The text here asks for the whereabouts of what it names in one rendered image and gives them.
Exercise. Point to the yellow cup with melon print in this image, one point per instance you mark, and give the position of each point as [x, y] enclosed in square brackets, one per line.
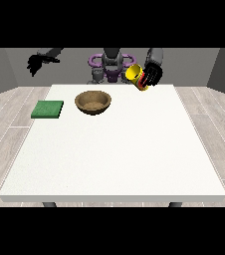
[134, 74]

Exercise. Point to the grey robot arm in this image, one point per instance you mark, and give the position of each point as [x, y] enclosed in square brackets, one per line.
[154, 55]
[50, 51]

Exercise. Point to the green square pad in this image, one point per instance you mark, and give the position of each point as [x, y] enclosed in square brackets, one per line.
[47, 109]

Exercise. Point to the brown wooden bowl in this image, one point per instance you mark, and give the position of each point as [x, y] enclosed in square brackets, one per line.
[93, 102]

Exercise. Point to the grey robot trunk purple rings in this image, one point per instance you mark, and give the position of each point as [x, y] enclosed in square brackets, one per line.
[111, 63]

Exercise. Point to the dark table leg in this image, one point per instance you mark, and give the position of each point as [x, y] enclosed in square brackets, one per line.
[49, 204]
[175, 204]

